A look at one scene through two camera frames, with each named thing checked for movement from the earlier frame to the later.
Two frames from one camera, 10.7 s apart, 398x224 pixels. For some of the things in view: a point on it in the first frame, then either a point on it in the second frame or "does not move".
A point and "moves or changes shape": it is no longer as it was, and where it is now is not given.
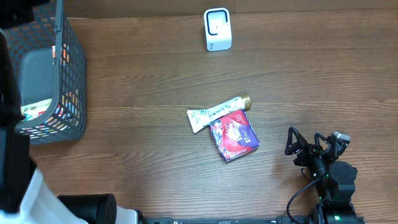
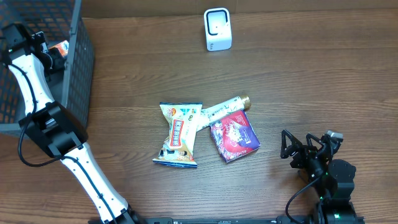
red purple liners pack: x=234 y=135 does not move
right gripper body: x=308 y=158 does not move
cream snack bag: x=31 y=111 moves or changes shape
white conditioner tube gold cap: x=200 y=118 does not move
